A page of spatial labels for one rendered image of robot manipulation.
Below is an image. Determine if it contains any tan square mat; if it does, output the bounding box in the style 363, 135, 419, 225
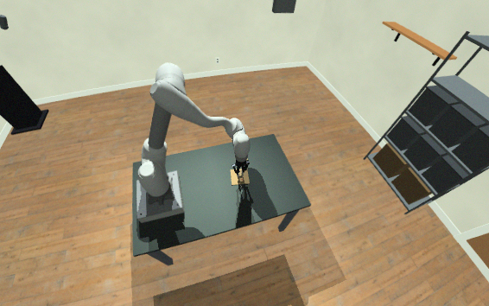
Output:
231, 169, 250, 185

